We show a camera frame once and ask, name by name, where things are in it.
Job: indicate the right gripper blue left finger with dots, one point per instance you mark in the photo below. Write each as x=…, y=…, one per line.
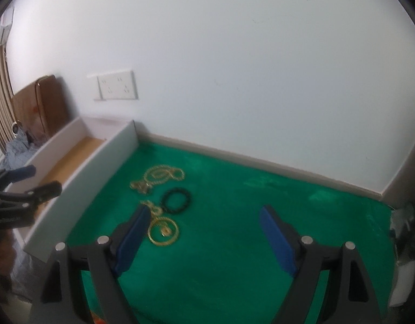
x=128, y=237

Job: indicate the white wall switch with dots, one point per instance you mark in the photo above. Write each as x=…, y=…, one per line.
x=94, y=88

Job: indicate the green velvet mat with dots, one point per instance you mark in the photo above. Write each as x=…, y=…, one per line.
x=221, y=269

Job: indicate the white wall socket panel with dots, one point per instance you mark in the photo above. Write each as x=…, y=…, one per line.
x=117, y=86

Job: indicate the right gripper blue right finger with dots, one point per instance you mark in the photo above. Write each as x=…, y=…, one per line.
x=281, y=238

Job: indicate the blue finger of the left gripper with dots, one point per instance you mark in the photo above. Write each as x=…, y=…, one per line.
x=22, y=173
x=44, y=192

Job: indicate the white cardboard box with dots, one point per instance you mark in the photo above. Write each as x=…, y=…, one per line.
x=89, y=151

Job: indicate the brown wooden headboard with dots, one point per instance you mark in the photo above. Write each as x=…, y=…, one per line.
x=41, y=109

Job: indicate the white air conditioner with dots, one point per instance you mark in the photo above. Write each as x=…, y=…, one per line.
x=6, y=22

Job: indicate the striped beige curtain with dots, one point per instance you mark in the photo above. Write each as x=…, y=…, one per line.
x=6, y=109

